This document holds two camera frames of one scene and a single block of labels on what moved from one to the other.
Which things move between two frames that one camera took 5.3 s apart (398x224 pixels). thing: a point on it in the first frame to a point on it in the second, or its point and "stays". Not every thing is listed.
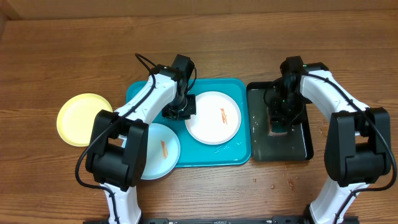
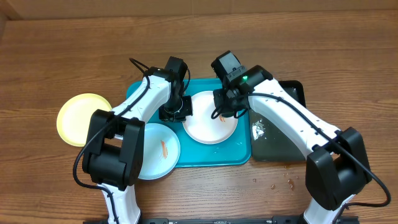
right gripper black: (277, 112) to (226, 108)
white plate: (217, 118) stays
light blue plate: (163, 151) stays
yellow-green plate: (76, 118) stays
